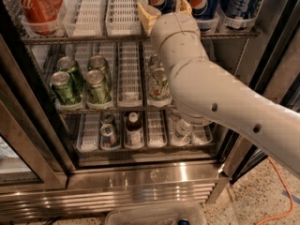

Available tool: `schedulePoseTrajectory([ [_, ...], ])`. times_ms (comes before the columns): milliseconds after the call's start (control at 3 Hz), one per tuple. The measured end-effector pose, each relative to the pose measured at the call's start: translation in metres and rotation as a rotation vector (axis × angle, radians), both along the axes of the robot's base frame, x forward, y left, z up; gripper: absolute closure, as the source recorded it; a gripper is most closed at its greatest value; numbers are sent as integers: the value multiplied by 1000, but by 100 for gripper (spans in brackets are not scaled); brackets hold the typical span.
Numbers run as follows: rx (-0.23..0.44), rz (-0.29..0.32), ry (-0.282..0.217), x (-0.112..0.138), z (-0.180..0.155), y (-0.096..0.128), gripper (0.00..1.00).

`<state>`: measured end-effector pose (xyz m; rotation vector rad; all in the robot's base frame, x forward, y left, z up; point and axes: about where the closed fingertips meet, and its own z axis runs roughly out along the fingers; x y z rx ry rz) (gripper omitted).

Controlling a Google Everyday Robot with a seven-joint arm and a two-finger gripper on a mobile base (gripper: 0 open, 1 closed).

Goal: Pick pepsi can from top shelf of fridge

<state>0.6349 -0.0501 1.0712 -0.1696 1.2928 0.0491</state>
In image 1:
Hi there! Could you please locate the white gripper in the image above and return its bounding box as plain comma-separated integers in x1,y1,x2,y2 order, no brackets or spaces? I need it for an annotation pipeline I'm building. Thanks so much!
137,0,201,57

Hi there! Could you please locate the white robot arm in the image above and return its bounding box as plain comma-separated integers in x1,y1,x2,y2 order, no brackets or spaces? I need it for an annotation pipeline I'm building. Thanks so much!
137,0,300,177

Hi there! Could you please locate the rear white green can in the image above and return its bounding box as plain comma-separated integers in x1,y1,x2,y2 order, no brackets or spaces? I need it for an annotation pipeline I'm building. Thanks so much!
148,53,162,71

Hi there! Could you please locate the white green can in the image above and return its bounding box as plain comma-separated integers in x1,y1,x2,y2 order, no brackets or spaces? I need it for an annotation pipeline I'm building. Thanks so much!
148,67,171,101
148,53,162,71

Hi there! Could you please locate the front white green can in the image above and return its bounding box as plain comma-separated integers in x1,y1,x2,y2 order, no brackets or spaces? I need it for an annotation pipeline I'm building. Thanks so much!
148,67,171,101

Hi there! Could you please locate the rear left green can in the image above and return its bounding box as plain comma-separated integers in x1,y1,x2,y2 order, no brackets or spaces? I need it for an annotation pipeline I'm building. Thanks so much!
56,56,83,92

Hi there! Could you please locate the rear silver blue can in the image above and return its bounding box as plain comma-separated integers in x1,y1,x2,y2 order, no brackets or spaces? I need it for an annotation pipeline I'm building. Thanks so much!
100,112,115,125

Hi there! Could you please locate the silver blue can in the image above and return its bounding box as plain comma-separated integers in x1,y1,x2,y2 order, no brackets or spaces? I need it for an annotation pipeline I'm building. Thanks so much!
100,112,115,125
100,124,118,149

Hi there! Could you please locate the front red coca-cola can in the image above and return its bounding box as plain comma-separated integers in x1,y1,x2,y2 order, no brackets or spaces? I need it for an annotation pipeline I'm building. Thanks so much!
18,0,57,35

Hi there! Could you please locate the front left green can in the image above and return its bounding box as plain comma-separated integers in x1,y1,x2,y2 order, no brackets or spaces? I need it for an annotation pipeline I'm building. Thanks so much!
50,71,82,106

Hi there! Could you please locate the stainless steel fridge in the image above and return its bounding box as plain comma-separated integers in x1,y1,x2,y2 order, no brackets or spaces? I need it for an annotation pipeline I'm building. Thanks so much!
0,0,300,222

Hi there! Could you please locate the front silver blue can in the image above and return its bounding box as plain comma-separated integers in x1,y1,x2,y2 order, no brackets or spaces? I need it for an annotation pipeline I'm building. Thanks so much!
100,124,118,149

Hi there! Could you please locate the open fridge door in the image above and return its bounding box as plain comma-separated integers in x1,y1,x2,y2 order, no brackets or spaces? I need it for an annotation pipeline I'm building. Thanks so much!
231,136,267,185

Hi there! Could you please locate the front clear water bottle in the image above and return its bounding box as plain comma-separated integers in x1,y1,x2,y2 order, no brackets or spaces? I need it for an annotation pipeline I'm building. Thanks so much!
173,119,192,146

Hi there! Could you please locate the brown bottle white cap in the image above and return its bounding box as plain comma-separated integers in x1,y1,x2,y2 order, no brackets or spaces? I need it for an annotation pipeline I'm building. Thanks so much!
126,112,143,149

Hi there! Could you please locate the clear plastic bin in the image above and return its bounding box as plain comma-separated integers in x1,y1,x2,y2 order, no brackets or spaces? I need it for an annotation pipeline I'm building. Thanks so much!
105,202,207,225

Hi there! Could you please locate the top wire shelf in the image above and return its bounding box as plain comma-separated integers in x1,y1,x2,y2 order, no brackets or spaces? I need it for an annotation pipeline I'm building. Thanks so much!
22,32,260,45

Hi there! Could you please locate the wire shelf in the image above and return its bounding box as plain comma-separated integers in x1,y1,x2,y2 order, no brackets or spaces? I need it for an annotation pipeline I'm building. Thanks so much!
22,32,260,45
58,104,176,114

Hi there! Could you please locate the middle wire shelf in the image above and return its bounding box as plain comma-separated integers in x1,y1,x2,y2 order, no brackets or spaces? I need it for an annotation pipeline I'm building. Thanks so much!
58,104,176,114

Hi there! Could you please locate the orange cable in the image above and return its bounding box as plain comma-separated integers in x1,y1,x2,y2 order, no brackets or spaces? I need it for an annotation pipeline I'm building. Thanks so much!
254,157,295,225

